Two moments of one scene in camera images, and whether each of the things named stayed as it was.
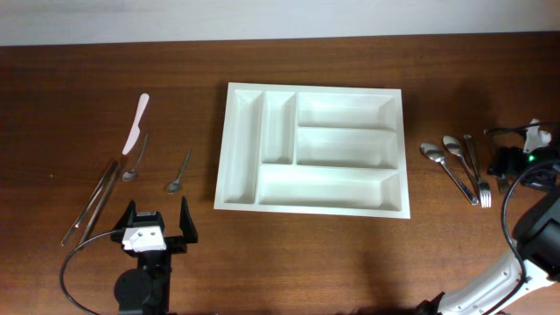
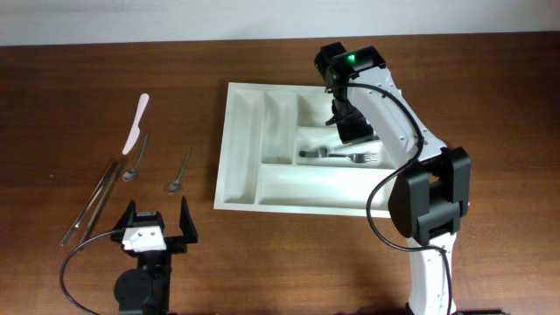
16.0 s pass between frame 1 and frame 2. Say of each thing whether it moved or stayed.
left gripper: stayed
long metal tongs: stayed
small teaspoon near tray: stayed
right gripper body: moved
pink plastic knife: stayed
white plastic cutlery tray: stayed
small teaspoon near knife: stayed
